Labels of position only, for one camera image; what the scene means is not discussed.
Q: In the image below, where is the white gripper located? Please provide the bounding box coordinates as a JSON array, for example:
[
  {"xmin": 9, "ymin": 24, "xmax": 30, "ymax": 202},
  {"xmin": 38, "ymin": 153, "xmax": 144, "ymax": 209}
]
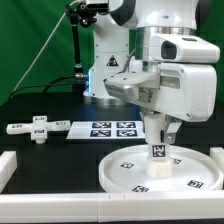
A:
[{"xmin": 104, "ymin": 63, "xmax": 217, "ymax": 145}]

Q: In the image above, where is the white round table top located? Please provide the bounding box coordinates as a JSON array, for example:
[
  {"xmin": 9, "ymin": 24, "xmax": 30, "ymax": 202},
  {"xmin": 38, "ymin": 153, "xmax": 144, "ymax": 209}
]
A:
[{"xmin": 99, "ymin": 145, "xmax": 223, "ymax": 193}]

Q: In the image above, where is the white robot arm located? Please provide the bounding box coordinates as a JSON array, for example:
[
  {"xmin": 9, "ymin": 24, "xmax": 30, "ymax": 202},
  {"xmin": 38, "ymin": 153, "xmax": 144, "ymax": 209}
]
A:
[{"xmin": 86, "ymin": 0, "xmax": 220, "ymax": 144}]

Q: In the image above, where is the white marker sheet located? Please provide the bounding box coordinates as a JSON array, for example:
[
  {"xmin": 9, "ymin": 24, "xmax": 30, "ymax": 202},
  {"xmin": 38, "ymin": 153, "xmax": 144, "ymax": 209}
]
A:
[{"xmin": 67, "ymin": 121, "xmax": 144, "ymax": 140}]

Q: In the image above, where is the white front fence bar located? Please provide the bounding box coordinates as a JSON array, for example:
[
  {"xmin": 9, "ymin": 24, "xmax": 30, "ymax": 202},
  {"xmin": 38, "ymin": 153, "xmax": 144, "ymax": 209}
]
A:
[{"xmin": 0, "ymin": 190, "xmax": 224, "ymax": 223}]

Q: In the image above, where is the white cross-shaped table base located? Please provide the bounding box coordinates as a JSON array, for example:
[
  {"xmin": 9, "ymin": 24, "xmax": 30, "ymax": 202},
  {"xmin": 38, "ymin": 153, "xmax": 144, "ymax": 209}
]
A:
[{"xmin": 6, "ymin": 116, "xmax": 71, "ymax": 144}]

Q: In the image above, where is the white left fence block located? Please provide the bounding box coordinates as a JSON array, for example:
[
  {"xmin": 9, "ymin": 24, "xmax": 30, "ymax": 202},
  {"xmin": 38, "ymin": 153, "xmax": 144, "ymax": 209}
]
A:
[{"xmin": 0, "ymin": 151, "xmax": 17, "ymax": 193}]

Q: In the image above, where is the black cable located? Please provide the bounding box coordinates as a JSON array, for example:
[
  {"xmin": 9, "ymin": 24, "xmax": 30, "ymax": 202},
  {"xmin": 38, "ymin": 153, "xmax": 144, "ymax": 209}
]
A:
[{"xmin": 9, "ymin": 75, "xmax": 88, "ymax": 98}]

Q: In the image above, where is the black camera stand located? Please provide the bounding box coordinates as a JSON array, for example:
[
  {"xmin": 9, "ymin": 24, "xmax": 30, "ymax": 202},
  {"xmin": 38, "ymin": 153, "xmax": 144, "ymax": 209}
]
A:
[{"xmin": 65, "ymin": 2, "xmax": 96, "ymax": 93}]

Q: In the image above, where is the white cable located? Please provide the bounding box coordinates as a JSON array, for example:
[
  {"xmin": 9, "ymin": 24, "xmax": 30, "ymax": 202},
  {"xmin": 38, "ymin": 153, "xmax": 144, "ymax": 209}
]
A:
[{"xmin": 11, "ymin": 0, "xmax": 88, "ymax": 94}]

